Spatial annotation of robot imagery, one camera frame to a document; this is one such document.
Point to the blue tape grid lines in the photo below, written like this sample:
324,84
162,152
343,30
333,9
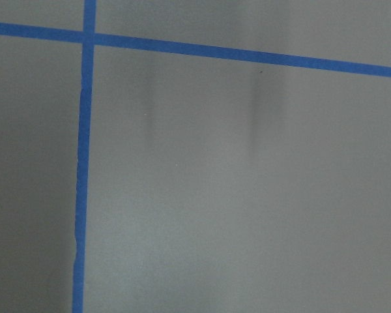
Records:
195,156

